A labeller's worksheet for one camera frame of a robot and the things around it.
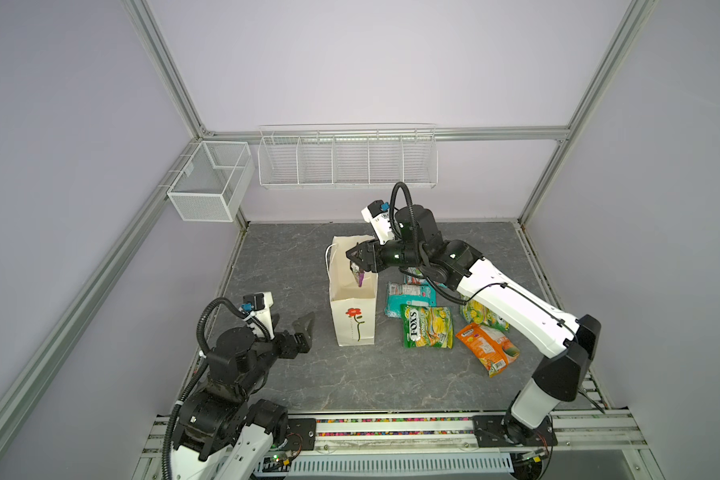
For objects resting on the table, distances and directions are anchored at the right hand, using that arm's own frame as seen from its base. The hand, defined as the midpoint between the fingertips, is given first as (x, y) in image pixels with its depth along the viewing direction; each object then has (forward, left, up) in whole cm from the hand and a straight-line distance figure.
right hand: (351, 254), depth 69 cm
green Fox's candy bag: (-4, -21, -30) cm, 37 cm away
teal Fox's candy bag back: (+7, -13, -30) cm, 33 cm away
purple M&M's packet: (-1, -2, -8) cm, 8 cm away
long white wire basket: (+45, +4, -3) cm, 45 cm away
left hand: (-13, +12, -7) cm, 19 cm away
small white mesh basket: (+40, +51, -8) cm, 65 cm away
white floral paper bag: (-8, 0, -11) cm, 13 cm away
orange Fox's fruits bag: (-11, -39, -30) cm, 51 cm away
